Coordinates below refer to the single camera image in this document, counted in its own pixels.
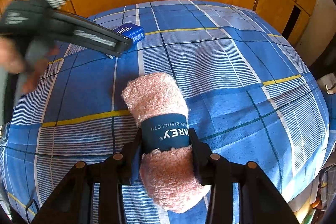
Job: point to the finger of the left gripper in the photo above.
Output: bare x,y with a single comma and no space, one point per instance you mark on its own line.
99,38

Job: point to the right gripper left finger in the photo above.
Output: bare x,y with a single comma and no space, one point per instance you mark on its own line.
72,200

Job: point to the blue tissue packet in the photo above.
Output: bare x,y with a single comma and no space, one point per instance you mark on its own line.
132,31

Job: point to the pink dishcloth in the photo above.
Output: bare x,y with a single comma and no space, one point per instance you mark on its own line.
161,113

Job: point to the person left hand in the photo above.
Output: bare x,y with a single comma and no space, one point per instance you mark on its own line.
13,62

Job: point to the blue plaid tablecloth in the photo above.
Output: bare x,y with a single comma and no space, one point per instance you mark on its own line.
250,97

